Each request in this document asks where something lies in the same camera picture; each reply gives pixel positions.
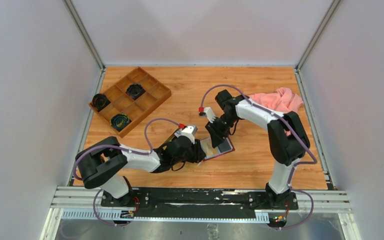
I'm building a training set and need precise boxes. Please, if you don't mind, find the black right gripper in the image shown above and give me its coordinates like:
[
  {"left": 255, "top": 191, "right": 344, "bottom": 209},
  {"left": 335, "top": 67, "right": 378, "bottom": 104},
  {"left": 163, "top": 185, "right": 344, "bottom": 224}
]
[{"left": 205, "top": 113, "right": 238, "bottom": 149}]

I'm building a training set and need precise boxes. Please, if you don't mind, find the gold card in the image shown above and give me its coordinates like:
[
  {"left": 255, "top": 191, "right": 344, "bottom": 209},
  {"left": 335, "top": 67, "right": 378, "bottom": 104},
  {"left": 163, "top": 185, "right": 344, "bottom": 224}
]
[{"left": 200, "top": 137, "right": 219, "bottom": 159}]

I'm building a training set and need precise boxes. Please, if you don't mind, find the red leather card holder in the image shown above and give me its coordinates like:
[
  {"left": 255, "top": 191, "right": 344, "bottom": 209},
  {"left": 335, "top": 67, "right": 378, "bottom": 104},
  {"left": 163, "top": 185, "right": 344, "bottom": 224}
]
[{"left": 204, "top": 137, "right": 235, "bottom": 161}]

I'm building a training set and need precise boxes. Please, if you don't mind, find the beige oval tray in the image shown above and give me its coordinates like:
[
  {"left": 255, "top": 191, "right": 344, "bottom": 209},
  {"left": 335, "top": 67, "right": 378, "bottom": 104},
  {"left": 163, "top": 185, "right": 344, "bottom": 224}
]
[{"left": 163, "top": 129, "right": 181, "bottom": 144}]

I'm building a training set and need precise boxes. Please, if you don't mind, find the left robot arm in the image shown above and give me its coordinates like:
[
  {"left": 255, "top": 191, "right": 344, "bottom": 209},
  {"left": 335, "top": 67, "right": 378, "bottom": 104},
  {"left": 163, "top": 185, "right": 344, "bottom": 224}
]
[{"left": 73, "top": 136, "right": 206, "bottom": 207}]

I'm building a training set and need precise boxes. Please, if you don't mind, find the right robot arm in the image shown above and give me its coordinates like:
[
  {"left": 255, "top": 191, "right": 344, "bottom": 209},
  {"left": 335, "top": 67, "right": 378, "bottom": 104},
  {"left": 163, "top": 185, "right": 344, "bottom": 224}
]
[{"left": 198, "top": 89, "right": 310, "bottom": 209}]

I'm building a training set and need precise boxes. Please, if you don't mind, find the black round part lower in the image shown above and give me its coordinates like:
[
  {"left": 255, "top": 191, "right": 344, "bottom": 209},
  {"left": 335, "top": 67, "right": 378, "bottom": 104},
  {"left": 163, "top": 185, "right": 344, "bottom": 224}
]
[{"left": 110, "top": 113, "right": 131, "bottom": 132}]

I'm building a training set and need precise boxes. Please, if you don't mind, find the black round part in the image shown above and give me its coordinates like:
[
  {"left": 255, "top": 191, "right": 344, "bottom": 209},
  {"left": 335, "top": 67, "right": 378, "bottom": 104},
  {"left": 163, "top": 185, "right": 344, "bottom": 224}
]
[
  {"left": 110, "top": 113, "right": 131, "bottom": 132},
  {"left": 125, "top": 83, "right": 146, "bottom": 100},
  {"left": 91, "top": 93, "right": 111, "bottom": 112}
]

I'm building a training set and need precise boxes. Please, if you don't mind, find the brown wooden divided tray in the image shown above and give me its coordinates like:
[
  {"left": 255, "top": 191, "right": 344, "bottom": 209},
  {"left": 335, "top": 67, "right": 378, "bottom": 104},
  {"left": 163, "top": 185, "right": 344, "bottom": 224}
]
[{"left": 89, "top": 66, "right": 172, "bottom": 138}]

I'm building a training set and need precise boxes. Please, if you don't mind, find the black round part upper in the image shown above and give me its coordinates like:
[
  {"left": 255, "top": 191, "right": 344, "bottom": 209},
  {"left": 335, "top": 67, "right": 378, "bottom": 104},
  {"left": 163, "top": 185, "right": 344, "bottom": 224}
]
[{"left": 125, "top": 83, "right": 146, "bottom": 100}]

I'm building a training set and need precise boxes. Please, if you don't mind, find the pink cloth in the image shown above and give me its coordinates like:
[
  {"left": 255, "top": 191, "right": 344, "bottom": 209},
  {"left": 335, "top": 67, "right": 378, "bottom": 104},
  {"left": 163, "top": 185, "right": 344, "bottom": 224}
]
[{"left": 250, "top": 87, "right": 304, "bottom": 114}]

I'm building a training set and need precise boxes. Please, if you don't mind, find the black round part left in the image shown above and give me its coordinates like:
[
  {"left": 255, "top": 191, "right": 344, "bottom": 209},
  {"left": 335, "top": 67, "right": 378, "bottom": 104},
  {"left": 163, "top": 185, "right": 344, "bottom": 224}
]
[{"left": 91, "top": 93, "right": 111, "bottom": 112}]

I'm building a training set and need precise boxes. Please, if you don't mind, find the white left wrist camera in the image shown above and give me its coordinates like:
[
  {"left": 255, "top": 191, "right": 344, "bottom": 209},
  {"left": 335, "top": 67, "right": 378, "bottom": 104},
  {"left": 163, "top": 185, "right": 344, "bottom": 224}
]
[{"left": 179, "top": 124, "right": 198, "bottom": 144}]

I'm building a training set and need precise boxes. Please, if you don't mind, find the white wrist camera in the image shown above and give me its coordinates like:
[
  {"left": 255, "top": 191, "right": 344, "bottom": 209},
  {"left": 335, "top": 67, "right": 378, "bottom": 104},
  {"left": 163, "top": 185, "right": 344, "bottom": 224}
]
[
  {"left": 179, "top": 124, "right": 198, "bottom": 144},
  {"left": 198, "top": 107, "right": 217, "bottom": 123}
]

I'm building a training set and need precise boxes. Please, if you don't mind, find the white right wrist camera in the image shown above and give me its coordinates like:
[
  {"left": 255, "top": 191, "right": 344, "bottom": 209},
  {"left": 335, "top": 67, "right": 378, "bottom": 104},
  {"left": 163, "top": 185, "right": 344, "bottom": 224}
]
[{"left": 198, "top": 107, "right": 217, "bottom": 123}]

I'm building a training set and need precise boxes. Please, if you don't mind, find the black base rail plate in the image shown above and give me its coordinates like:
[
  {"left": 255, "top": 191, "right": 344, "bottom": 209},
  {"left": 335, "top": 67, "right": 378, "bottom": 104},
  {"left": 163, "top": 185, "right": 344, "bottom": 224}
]
[{"left": 100, "top": 187, "right": 299, "bottom": 220}]

